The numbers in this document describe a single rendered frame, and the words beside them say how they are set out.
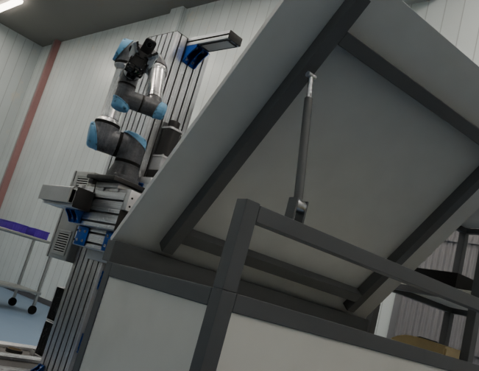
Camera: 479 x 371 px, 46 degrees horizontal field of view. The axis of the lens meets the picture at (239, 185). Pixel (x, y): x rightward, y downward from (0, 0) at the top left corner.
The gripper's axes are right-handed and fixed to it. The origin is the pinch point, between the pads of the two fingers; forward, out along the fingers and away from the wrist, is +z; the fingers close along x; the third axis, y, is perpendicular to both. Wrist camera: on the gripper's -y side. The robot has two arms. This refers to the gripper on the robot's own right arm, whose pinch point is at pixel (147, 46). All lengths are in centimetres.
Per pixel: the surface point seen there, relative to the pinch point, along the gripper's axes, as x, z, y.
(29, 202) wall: 27, -919, 3
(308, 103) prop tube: -38, 74, 23
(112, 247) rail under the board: -16, 29, 72
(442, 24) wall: -262, -245, -286
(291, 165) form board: -52, 46, 29
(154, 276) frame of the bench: -24, 57, 76
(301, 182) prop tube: -42, 79, 44
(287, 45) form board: -28, 71, 10
